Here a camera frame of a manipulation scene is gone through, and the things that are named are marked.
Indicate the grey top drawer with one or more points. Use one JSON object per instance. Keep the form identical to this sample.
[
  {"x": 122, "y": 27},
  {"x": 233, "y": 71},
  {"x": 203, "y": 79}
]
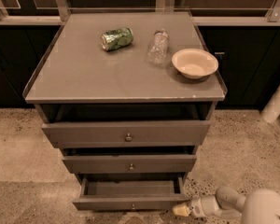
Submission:
[{"x": 161, "y": 133}]

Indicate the white paper bowl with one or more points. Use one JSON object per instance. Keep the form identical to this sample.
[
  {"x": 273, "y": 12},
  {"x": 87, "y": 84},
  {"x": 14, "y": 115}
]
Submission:
[{"x": 195, "y": 63}]

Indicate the grey drawer cabinet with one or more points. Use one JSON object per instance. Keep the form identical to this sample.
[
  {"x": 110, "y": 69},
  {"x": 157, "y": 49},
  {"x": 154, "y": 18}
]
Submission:
[{"x": 78, "y": 81}]

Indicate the white cylindrical post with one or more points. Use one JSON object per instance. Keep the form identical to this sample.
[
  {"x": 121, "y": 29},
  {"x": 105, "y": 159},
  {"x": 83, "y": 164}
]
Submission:
[{"x": 271, "y": 111}]

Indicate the clear plastic bottle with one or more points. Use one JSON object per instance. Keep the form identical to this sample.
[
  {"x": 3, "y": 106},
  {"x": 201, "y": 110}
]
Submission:
[{"x": 157, "y": 47}]

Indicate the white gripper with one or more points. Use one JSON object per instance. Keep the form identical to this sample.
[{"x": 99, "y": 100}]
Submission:
[{"x": 196, "y": 207}]

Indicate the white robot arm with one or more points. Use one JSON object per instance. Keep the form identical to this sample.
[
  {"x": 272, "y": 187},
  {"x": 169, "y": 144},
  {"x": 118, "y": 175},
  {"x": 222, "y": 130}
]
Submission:
[{"x": 262, "y": 206}]

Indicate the grey middle drawer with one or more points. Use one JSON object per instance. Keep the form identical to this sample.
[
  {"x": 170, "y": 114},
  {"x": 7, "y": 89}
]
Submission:
[{"x": 133, "y": 160}]

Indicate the crushed green soda can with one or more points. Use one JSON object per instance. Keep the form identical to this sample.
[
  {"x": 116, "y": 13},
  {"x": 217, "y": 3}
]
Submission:
[{"x": 117, "y": 39}]

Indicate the grey bottom drawer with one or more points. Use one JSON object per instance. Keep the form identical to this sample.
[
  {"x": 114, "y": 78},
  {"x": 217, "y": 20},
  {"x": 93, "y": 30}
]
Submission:
[{"x": 131, "y": 192}]

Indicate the grey drawer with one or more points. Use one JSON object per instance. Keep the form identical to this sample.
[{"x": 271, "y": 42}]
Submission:
[
  {"x": 161, "y": 133},
  {"x": 133, "y": 160},
  {"x": 131, "y": 192}
]

